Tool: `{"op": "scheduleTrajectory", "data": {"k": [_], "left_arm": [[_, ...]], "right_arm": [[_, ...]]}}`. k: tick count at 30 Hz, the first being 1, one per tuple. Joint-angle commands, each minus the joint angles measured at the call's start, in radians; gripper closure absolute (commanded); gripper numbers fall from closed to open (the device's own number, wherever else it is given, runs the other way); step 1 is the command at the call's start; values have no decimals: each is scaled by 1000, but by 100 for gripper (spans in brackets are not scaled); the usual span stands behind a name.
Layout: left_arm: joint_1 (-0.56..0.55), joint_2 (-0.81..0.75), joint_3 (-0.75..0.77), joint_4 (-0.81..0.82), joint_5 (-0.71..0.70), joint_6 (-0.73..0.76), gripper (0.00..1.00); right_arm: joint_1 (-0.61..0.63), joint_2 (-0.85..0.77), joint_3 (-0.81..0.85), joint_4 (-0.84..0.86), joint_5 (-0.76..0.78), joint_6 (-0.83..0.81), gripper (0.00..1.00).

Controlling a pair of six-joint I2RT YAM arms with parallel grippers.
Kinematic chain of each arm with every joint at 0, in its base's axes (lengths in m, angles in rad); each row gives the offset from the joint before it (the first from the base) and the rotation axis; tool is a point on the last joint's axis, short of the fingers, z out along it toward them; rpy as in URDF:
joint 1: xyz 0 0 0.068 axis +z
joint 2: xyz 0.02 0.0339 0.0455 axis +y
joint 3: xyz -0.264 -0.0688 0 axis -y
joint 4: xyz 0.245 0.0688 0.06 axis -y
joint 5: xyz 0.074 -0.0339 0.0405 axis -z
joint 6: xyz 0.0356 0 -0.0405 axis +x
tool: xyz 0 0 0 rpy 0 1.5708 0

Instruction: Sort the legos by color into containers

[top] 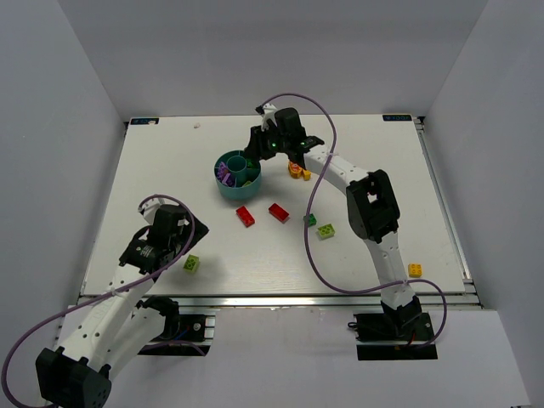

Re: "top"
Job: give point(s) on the yellow lego brick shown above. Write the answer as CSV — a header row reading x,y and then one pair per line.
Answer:
x,y
415,270

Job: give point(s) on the right blue corner label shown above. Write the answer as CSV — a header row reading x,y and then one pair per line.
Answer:
x,y
396,118

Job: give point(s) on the yellow orange lego figure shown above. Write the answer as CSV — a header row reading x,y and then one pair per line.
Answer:
x,y
298,172

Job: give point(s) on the pale green sloped lego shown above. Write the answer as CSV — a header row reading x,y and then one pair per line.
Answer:
x,y
326,231

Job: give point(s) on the left red lego brick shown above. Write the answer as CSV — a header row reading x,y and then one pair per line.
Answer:
x,y
245,216

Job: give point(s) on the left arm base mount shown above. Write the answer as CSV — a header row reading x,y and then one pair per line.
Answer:
x,y
190,335

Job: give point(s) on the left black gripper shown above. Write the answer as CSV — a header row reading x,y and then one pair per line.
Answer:
x,y
194,232

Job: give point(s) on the small green lego brick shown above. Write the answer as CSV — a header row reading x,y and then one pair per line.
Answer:
x,y
309,220

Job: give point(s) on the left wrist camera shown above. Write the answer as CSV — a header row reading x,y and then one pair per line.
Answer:
x,y
148,208

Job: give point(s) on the red lego brick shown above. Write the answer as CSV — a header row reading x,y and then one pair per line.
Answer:
x,y
245,216
279,212

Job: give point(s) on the left blue corner label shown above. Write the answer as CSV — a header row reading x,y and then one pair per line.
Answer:
x,y
144,121

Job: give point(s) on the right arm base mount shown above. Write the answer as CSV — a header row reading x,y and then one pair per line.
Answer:
x,y
377,340

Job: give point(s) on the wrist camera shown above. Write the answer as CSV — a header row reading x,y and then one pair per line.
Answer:
x,y
267,112
148,208

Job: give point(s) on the blue corner label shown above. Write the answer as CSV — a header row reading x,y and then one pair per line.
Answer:
x,y
144,121
396,118

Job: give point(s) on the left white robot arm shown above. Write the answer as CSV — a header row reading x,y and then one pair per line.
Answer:
x,y
79,372

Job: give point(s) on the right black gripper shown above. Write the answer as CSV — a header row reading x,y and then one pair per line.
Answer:
x,y
257,144

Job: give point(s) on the purple lego brick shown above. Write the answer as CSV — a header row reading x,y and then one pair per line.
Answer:
x,y
222,171
227,179

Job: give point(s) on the teal round divided container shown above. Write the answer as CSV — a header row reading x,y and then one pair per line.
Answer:
x,y
236,164

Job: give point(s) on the right red lego brick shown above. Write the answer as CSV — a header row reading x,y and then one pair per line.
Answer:
x,y
279,212

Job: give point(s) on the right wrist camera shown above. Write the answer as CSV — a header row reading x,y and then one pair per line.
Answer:
x,y
267,112

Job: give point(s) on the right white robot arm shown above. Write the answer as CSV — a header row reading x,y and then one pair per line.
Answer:
x,y
373,211

